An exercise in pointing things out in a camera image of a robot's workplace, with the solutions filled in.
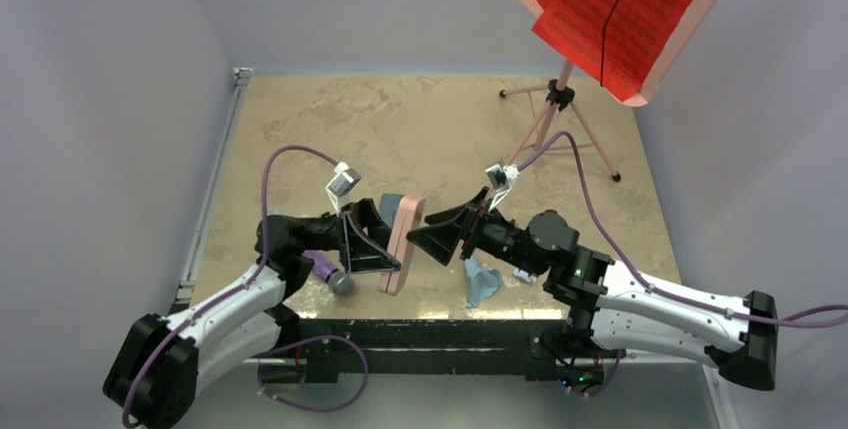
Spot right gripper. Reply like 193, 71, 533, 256
406, 188, 545, 278

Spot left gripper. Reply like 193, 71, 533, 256
298, 198, 409, 274

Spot teal glasses case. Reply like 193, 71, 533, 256
378, 193, 405, 229

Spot pink glasses case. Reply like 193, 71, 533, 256
379, 194, 425, 296

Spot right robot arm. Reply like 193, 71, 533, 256
407, 191, 778, 391

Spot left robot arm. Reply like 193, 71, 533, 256
103, 198, 401, 428

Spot purple microphone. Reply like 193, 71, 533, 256
303, 250, 355, 296

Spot crumpled blue cleaning cloth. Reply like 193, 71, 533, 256
463, 257, 502, 308

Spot white folded glasses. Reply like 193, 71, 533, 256
513, 268, 537, 284

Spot pink music stand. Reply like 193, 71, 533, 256
496, 0, 753, 183

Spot red sheet music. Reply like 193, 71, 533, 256
532, 0, 693, 101

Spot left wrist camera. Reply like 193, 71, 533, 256
325, 162, 361, 214

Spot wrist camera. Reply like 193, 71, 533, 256
325, 162, 361, 214
485, 161, 520, 212

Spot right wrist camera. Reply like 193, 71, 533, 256
485, 161, 520, 212

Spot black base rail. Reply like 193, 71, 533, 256
235, 317, 625, 385

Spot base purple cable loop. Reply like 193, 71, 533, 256
254, 336, 369, 413

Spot aluminium frame rail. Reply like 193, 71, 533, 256
166, 67, 255, 315

